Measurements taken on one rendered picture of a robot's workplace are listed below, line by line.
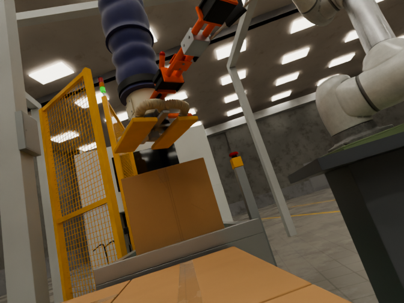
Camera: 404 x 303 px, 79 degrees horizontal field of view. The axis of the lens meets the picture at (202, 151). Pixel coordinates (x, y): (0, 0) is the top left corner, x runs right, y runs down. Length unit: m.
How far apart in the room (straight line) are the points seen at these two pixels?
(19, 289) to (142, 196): 1.12
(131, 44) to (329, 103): 0.88
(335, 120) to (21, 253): 1.92
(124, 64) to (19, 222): 1.29
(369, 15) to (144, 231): 1.27
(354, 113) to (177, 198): 0.79
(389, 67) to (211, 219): 0.87
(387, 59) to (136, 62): 0.95
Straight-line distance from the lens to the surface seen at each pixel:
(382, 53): 1.09
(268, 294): 0.45
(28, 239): 2.01
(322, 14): 1.52
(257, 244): 1.12
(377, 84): 1.03
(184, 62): 0.89
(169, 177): 1.16
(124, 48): 1.25
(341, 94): 1.06
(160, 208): 1.15
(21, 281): 2.04
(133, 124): 0.95
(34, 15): 3.58
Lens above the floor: 0.69
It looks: 14 degrees up
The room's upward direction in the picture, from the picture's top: 17 degrees counter-clockwise
